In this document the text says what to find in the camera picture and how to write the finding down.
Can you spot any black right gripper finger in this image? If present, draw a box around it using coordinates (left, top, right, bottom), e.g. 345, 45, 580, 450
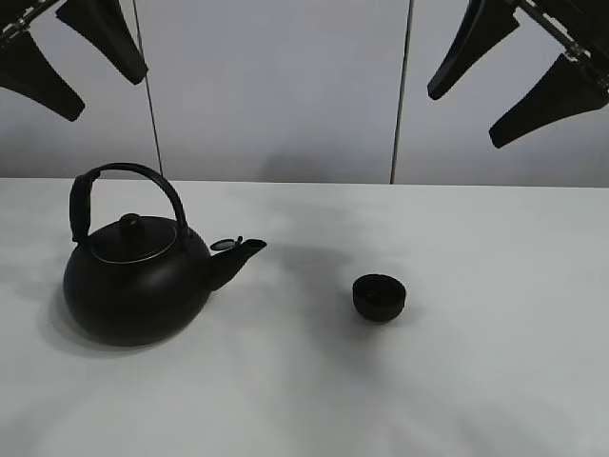
427, 0, 520, 100
489, 54, 608, 149

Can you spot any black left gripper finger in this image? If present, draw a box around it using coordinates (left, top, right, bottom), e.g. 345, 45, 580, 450
56, 0, 148, 85
1, 32, 85, 122

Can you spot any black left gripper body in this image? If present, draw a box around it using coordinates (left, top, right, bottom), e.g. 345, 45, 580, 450
1, 0, 52, 46

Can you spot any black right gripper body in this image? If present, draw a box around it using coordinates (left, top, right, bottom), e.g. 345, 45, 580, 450
511, 0, 608, 92

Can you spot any black round teapot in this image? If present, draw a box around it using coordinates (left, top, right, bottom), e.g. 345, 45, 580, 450
63, 162, 267, 348

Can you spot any small black teacup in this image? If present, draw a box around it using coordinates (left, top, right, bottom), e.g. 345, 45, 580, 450
352, 274, 407, 323

